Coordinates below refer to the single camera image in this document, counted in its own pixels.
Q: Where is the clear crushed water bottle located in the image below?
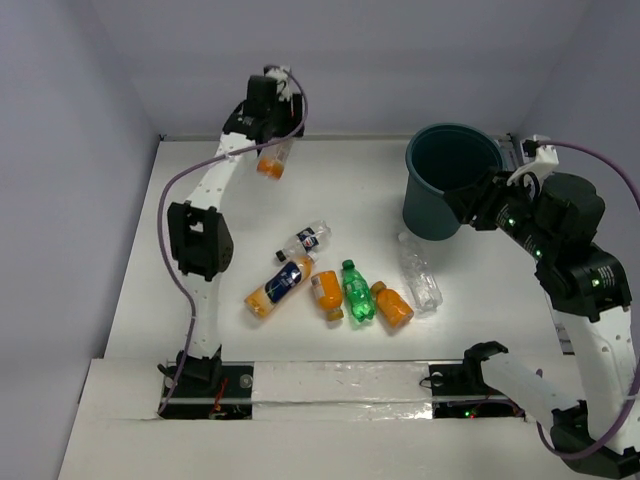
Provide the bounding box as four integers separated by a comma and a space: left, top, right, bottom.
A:
398, 232, 443, 312

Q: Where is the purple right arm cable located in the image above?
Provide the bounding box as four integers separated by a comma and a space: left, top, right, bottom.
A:
534, 141, 640, 460

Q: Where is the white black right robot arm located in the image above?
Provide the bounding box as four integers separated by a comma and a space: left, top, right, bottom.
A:
444, 171, 639, 479

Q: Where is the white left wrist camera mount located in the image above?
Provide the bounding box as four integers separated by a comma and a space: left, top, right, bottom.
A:
263, 65, 293, 102

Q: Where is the clear pepsi bottle black cap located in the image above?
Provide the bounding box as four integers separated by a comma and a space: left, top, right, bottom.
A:
275, 220, 332, 262

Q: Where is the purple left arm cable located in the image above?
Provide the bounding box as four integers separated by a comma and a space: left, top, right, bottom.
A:
155, 64, 310, 416

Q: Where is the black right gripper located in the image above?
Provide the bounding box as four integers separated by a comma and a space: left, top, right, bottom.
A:
441, 165, 556, 260

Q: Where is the orange juice bottle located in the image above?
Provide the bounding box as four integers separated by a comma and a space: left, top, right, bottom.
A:
311, 270, 344, 322
370, 281, 414, 329

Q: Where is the teal plastic bin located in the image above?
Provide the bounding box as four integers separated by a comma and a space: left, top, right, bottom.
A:
402, 123, 506, 241

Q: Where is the yellow blue milk tea bottle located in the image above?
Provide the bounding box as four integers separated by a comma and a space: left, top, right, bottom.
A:
244, 252, 318, 319

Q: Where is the orange label tea bottle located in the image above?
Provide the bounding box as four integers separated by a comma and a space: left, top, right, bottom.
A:
256, 139, 295, 180

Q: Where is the green sprite bottle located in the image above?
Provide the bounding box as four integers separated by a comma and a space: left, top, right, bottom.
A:
342, 259, 377, 328

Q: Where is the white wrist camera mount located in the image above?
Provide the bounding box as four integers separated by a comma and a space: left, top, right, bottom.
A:
263, 65, 293, 102
507, 135, 559, 186

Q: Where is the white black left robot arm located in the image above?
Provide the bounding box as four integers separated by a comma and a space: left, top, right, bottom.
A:
157, 65, 307, 395

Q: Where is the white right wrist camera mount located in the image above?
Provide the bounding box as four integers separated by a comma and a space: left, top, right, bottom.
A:
507, 135, 559, 186

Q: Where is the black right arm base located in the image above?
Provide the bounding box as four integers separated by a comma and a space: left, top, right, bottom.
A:
419, 341, 525, 420

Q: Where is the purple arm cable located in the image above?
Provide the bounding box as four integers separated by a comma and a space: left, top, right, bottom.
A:
534, 141, 640, 460
155, 64, 310, 416

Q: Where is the orange juice bottle left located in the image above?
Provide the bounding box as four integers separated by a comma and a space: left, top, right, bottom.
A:
311, 270, 344, 322

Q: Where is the orange juice bottle right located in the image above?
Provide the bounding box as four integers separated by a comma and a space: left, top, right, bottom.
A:
370, 281, 414, 329

